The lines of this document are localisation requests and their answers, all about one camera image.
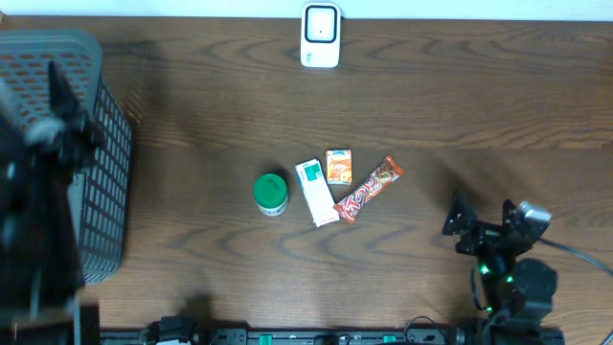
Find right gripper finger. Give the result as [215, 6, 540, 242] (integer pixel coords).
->
[502, 199, 522, 228]
[442, 190, 477, 236]

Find white barcode scanner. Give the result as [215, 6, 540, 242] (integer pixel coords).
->
[300, 2, 341, 68]

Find green lid jar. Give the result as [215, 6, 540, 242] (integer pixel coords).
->
[253, 173, 288, 217]

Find grey plastic mesh basket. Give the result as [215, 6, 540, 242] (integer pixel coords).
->
[1, 30, 132, 284]

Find black mounting rail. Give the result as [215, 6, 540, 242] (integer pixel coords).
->
[100, 316, 566, 345]

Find white and green carton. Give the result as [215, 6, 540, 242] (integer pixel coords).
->
[295, 158, 340, 227]

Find red chocolate bar wrapper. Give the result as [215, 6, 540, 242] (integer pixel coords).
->
[333, 154, 404, 223]

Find small orange box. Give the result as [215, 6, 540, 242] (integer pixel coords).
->
[326, 149, 352, 185]

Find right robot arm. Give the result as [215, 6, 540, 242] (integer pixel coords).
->
[442, 191, 565, 345]

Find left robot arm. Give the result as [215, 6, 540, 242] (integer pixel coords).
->
[1, 62, 104, 344]

